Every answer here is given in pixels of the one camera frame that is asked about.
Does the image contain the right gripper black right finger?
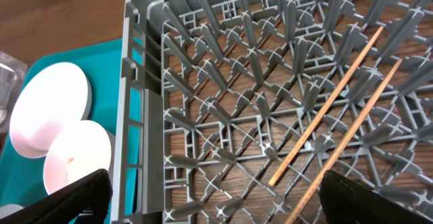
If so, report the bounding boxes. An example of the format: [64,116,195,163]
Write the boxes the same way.
[319,170,430,224]

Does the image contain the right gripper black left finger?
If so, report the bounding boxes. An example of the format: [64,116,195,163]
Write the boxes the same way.
[1,169,113,224]

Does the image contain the white cup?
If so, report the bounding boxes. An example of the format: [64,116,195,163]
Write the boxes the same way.
[43,120,115,195]

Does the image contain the wooden chopstick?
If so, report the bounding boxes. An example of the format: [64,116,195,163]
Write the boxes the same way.
[285,59,403,224]
[268,26,384,186]

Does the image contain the grey dishwasher rack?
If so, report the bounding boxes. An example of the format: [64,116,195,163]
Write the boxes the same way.
[110,0,432,223]

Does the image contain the teal serving tray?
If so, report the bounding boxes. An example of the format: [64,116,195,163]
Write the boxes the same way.
[1,39,122,207]

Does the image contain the grey bowl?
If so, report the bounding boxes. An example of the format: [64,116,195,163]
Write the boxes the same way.
[0,204,23,219]

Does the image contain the clear plastic bin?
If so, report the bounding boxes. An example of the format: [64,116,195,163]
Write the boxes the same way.
[0,52,28,133]

